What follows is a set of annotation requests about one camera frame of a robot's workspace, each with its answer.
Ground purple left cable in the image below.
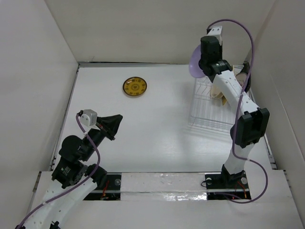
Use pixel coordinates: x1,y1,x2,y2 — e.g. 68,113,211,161
14,113,101,229

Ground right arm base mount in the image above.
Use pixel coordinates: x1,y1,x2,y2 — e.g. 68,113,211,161
201,166,251,200

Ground purple round plate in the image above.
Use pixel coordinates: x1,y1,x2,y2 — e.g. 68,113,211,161
189,45,205,79

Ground cream plate with ink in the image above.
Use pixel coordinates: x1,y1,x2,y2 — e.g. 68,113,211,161
210,85,221,98

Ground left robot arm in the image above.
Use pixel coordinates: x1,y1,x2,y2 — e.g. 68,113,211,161
16,109,123,229

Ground white wire dish rack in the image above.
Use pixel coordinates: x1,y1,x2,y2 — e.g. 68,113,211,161
189,77,235,133

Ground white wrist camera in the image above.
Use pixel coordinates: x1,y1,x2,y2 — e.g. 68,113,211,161
77,109,98,127
207,26,223,45

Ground bamboo weave pattern tray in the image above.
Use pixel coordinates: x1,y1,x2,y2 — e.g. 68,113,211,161
222,96,227,106

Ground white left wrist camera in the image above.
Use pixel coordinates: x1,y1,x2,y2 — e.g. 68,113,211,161
77,109,98,127

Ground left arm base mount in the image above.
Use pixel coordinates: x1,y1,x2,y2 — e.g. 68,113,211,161
84,173,122,201

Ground purple cable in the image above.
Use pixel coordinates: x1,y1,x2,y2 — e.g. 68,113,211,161
14,113,101,229
207,19,269,203

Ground white plate red characters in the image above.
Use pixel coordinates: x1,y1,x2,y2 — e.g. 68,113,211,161
235,73,247,87

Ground yellow brown patterned plate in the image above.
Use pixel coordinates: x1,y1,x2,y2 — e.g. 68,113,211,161
122,77,147,97

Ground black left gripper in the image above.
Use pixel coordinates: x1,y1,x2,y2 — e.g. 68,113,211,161
81,113,123,160

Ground cream plate with motifs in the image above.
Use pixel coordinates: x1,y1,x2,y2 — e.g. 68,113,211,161
216,93,224,99

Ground black floral square plate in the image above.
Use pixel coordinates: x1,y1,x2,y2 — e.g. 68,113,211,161
242,61,252,93

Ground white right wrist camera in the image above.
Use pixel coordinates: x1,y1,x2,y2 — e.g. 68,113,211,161
207,26,223,45

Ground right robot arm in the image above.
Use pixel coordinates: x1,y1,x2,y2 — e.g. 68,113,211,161
199,36,270,187

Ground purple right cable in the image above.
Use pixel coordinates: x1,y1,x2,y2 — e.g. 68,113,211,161
207,19,269,203

